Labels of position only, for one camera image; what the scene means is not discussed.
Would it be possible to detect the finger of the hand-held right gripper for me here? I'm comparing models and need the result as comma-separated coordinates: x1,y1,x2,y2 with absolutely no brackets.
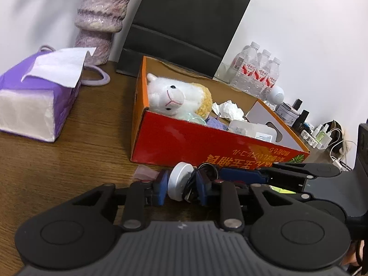
271,163,342,179
220,170,306,193

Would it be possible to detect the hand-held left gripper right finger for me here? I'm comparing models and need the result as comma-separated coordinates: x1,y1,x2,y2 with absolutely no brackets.
196,175,301,232

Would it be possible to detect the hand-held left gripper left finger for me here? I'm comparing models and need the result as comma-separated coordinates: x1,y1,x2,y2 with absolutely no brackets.
71,170,171,231

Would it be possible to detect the white round charger with cable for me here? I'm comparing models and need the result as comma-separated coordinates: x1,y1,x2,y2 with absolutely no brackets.
167,162,222,205

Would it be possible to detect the translucent plastic container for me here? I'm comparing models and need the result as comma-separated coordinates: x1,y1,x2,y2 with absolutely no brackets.
229,119,277,143

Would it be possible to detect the red cardboard box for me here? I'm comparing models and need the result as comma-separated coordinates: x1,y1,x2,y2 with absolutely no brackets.
130,55,311,171

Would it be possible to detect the purple cloth pouch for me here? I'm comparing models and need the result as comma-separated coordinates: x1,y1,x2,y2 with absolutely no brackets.
205,116,229,132

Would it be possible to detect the white tissue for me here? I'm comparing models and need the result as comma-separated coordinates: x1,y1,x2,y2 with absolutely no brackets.
212,100,246,121

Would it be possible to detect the bagged iridescent bath sponge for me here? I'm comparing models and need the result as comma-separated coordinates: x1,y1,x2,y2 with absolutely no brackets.
184,112,208,126

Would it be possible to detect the white and yellow alpaca plush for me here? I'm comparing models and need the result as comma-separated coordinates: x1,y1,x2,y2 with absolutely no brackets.
146,73,213,121

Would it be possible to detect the pink plastic wrapper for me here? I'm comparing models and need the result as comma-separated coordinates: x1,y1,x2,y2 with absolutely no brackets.
135,165,160,182

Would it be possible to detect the white plastic clip holder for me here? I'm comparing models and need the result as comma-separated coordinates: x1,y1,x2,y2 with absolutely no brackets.
300,129,317,147

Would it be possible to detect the white power adapter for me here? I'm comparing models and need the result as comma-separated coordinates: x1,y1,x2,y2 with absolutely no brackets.
318,126,334,150

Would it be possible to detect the tall black box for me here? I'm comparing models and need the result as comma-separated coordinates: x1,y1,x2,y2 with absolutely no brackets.
293,110,310,130

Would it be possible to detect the grey tin box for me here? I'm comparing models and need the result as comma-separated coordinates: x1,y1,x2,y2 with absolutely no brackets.
274,102,300,126

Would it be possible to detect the white robot speaker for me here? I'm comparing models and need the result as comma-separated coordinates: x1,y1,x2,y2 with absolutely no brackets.
266,86,285,106

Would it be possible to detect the clear water bottle red label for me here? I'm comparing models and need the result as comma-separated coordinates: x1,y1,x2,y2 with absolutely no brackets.
253,49,272,95
230,42,261,90
260,57,282,100

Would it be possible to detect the glass cup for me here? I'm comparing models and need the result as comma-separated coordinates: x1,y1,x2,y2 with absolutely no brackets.
214,62,239,84

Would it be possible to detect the purple tissue pack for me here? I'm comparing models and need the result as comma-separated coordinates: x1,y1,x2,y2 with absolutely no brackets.
0,47,97,144

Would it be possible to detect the black paper bag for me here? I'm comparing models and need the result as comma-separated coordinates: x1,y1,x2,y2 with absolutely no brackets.
116,0,252,79

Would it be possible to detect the purple textured vase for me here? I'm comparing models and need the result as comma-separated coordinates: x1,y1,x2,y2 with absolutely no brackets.
74,0,137,66

